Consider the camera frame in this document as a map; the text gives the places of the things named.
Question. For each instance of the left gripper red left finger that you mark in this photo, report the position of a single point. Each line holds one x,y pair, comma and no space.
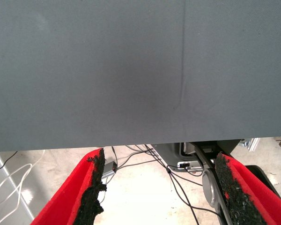
61,199

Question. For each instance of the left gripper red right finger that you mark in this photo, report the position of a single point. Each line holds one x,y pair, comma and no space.
248,201

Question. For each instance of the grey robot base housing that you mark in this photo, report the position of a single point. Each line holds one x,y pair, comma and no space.
168,152

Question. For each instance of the grey round disc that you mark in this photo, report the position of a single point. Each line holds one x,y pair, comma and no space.
209,187

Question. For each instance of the small grey adapter box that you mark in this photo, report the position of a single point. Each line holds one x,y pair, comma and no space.
108,169

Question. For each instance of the aluminium profile bar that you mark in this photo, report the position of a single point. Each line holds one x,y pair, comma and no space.
254,144

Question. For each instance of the dark grey table cloth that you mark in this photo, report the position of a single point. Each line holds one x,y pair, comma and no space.
107,70

